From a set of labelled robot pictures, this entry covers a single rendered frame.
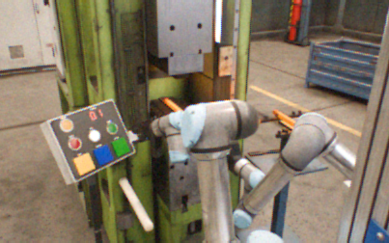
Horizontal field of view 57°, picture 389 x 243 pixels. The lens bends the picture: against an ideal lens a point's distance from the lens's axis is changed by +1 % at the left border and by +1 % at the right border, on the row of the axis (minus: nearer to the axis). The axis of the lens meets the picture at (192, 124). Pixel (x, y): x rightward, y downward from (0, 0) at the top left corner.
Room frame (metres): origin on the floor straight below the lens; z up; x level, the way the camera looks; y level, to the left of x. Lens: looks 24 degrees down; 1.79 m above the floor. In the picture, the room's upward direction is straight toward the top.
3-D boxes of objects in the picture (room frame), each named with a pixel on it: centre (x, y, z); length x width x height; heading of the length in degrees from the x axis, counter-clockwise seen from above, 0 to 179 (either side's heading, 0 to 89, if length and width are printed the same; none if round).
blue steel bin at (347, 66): (5.19, -2.42, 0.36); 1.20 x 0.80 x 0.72; 34
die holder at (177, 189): (2.02, 0.08, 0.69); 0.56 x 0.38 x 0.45; 26
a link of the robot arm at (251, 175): (1.26, -0.26, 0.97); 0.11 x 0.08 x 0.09; 27
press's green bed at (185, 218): (2.02, 0.08, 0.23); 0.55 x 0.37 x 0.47; 26
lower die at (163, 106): (1.98, 0.13, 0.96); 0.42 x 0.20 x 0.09; 26
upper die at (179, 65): (1.98, 0.13, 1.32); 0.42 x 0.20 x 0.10; 26
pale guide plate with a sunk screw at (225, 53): (2.05, -0.19, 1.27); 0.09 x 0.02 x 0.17; 116
